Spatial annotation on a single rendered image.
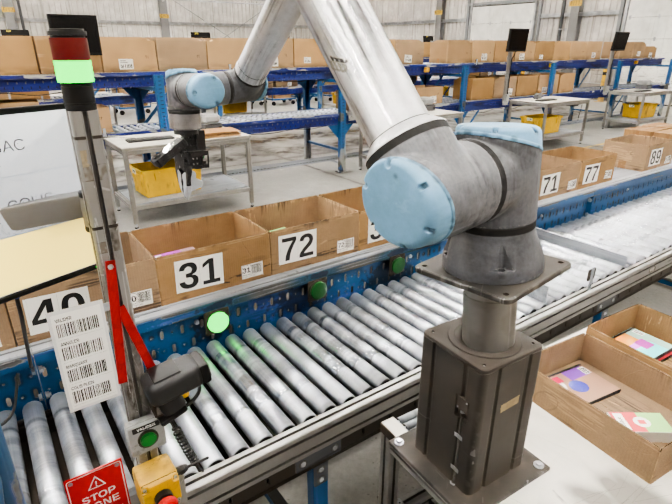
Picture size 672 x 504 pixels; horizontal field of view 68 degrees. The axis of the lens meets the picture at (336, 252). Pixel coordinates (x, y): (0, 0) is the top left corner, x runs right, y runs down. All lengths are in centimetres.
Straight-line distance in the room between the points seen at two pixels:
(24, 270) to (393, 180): 63
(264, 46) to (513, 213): 77
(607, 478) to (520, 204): 70
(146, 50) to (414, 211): 559
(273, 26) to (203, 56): 510
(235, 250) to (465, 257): 93
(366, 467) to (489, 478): 112
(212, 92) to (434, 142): 80
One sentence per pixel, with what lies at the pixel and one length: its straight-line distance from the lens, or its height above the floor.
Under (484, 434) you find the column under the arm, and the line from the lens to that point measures 111.
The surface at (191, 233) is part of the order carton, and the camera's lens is 193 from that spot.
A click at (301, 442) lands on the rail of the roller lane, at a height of 72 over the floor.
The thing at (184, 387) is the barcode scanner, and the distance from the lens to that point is 99.
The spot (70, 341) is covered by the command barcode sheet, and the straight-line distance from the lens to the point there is 95.
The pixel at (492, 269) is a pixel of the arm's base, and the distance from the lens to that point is 93.
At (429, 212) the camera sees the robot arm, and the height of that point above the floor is 142.
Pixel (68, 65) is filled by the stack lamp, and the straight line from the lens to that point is 85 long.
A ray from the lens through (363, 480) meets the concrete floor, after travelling 224.
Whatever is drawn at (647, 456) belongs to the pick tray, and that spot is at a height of 81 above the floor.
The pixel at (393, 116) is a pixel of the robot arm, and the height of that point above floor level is 154.
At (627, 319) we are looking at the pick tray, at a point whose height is 81.
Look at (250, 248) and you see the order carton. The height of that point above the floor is 101.
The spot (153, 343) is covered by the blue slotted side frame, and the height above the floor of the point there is 78.
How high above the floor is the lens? 164
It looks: 22 degrees down
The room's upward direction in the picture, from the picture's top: straight up
